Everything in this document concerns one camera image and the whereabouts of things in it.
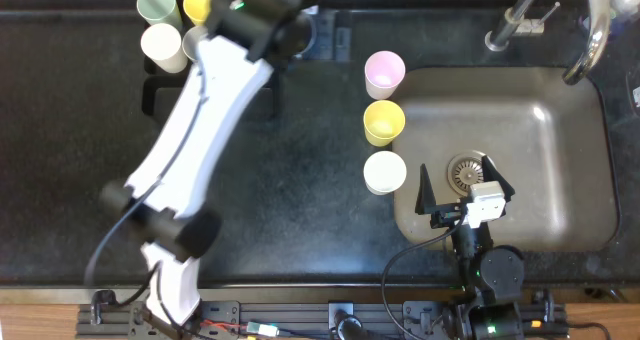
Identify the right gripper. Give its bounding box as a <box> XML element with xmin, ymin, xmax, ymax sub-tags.
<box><xmin>414</xmin><ymin>154</ymin><xmax>516</xmax><ymax>230</ymax></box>

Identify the white cup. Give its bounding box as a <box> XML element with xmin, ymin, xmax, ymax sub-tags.
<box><xmin>362</xmin><ymin>150</ymin><xmax>408</xmax><ymax>197</ymax></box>
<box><xmin>139</xmin><ymin>22</ymin><xmax>190</xmax><ymax>75</ymax></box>

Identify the yellow cup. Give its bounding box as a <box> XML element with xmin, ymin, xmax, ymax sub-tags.
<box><xmin>182</xmin><ymin>0</ymin><xmax>221</xmax><ymax>27</ymax></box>
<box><xmin>362</xmin><ymin>99</ymin><xmax>407</xmax><ymax>148</ymax></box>

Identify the pink cup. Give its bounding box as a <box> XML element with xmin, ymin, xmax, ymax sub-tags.
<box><xmin>363</xmin><ymin>50</ymin><xmax>407</xmax><ymax>101</ymax></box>

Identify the steel sink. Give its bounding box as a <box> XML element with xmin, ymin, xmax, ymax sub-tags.
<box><xmin>392</xmin><ymin>65</ymin><xmax>622</xmax><ymax>254</ymax></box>

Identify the steel tap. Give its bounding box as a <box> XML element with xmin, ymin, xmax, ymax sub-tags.
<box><xmin>483</xmin><ymin>0</ymin><xmax>615</xmax><ymax>87</ymax></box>

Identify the blue cup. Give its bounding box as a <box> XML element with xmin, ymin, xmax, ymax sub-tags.
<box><xmin>292</xmin><ymin>10</ymin><xmax>318</xmax><ymax>60</ymax></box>

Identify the grey cup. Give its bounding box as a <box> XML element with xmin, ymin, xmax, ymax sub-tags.
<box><xmin>181</xmin><ymin>24</ymin><xmax>209</xmax><ymax>62</ymax></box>

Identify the black tray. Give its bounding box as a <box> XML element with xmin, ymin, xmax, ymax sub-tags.
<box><xmin>141</xmin><ymin>9</ymin><xmax>282</xmax><ymax>124</ymax></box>

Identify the green cup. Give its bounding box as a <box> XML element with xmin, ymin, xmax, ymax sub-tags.
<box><xmin>136</xmin><ymin>0</ymin><xmax>184</xmax><ymax>32</ymax></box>

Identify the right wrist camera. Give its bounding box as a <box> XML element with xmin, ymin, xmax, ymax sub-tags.
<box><xmin>461</xmin><ymin>181</ymin><xmax>508</xmax><ymax>230</ymax></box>

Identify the black cable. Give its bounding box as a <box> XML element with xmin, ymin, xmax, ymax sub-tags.
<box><xmin>82</xmin><ymin>178</ymin><xmax>164</xmax><ymax>322</ymax></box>
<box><xmin>380</xmin><ymin>207</ymin><xmax>471</xmax><ymax>340</ymax></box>

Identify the mounting rail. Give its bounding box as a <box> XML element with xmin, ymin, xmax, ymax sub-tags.
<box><xmin>74</xmin><ymin>299</ymin><xmax>571</xmax><ymax>340</ymax></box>

